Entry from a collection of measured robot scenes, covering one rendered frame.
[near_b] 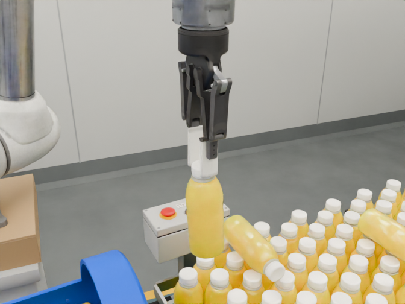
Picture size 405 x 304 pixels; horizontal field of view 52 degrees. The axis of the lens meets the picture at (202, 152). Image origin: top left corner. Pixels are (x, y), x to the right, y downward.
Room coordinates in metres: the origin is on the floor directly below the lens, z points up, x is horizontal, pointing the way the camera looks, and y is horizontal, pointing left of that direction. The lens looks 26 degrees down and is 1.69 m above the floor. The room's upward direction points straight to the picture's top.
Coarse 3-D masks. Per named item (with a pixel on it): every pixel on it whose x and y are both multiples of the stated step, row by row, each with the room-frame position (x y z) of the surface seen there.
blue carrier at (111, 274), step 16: (96, 256) 0.57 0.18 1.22; (112, 256) 0.56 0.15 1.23; (80, 272) 0.62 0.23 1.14; (96, 272) 0.51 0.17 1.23; (112, 272) 0.51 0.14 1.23; (128, 272) 0.51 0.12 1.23; (48, 288) 0.60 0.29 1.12; (64, 288) 0.60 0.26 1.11; (80, 288) 0.62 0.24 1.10; (96, 288) 0.48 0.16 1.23; (112, 288) 0.48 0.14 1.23; (128, 288) 0.48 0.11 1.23
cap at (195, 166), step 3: (195, 162) 0.63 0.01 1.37; (198, 162) 0.64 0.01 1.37; (192, 165) 0.62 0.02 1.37; (195, 165) 0.62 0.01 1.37; (198, 165) 0.62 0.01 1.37; (192, 168) 0.62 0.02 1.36; (195, 168) 0.61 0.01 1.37; (198, 168) 0.61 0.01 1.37; (192, 171) 0.62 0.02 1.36; (195, 171) 0.61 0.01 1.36; (198, 171) 0.61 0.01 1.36; (192, 174) 0.62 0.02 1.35; (195, 174) 0.61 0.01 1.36; (198, 174) 0.61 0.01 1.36; (195, 177) 0.61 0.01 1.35; (198, 177) 0.61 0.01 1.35; (207, 177) 0.61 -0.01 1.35
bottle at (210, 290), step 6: (210, 282) 0.68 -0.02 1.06; (228, 282) 0.68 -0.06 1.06; (210, 288) 0.67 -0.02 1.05; (216, 288) 0.66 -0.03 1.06; (222, 288) 0.66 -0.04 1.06; (228, 288) 0.67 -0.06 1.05; (204, 294) 0.68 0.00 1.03; (210, 294) 0.66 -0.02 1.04; (216, 294) 0.66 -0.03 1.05; (222, 294) 0.66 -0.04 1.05; (204, 300) 0.67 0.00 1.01; (210, 300) 0.66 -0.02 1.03; (216, 300) 0.65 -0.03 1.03; (222, 300) 0.65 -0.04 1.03
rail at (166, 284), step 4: (172, 276) 0.78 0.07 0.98; (176, 276) 0.78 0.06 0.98; (160, 280) 0.77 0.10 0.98; (164, 280) 0.77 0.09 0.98; (168, 280) 0.77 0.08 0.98; (172, 280) 0.78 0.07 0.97; (176, 280) 0.78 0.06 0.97; (156, 284) 0.76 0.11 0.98; (160, 284) 0.76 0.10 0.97; (164, 284) 0.77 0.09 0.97; (168, 284) 0.77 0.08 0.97; (172, 284) 0.78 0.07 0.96; (160, 288) 0.76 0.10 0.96; (164, 288) 0.77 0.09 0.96; (168, 288) 0.77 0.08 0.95
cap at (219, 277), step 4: (216, 268) 0.70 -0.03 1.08; (220, 268) 0.70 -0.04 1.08; (212, 272) 0.69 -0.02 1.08; (216, 272) 0.69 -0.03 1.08; (220, 272) 0.69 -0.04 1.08; (224, 272) 0.69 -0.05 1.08; (212, 276) 0.68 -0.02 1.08; (216, 276) 0.68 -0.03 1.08; (220, 276) 0.68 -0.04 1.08; (224, 276) 0.68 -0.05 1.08; (228, 276) 0.68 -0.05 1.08; (212, 280) 0.67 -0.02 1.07; (216, 280) 0.66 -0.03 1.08; (220, 280) 0.66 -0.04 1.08; (224, 280) 0.67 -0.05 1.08; (216, 284) 0.66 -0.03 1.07; (220, 284) 0.66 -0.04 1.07; (224, 284) 0.67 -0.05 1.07
